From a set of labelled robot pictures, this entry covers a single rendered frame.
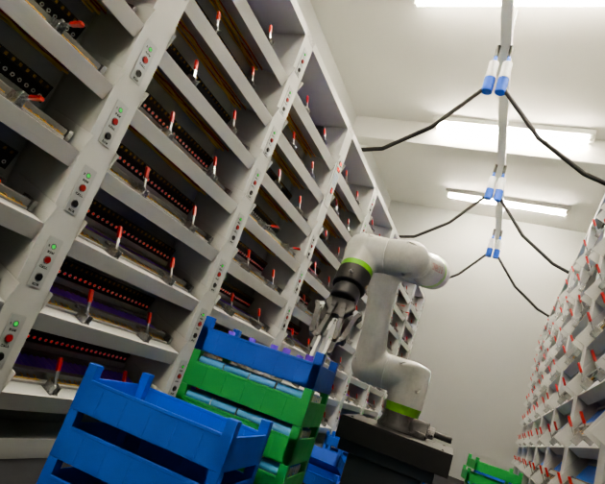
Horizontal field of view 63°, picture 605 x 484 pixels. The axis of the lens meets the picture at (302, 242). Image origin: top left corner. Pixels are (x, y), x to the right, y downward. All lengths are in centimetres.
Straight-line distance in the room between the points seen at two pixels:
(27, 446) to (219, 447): 78
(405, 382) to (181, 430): 114
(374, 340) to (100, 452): 117
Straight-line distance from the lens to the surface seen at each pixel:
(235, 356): 117
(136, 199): 147
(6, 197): 127
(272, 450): 113
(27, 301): 131
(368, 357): 190
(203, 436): 86
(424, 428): 189
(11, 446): 151
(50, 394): 147
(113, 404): 94
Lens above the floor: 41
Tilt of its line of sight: 15 degrees up
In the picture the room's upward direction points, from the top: 19 degrees clockwise
